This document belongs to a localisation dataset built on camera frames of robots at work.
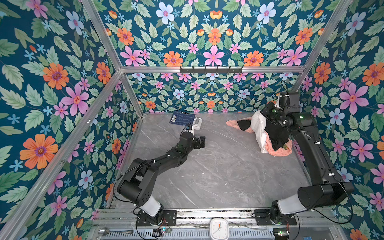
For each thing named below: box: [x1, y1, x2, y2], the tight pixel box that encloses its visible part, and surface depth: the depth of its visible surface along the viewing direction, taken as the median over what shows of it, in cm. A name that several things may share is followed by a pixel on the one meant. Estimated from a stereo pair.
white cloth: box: [250, 110, 268, 153], surface depth 91 cm
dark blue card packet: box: [169, 111, 196, 127], surface depth 118 cm
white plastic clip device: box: [193, 117, 203, 131], surface depth 113 cm
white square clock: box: [209, 218, 230, 240], surface depth 69 cm
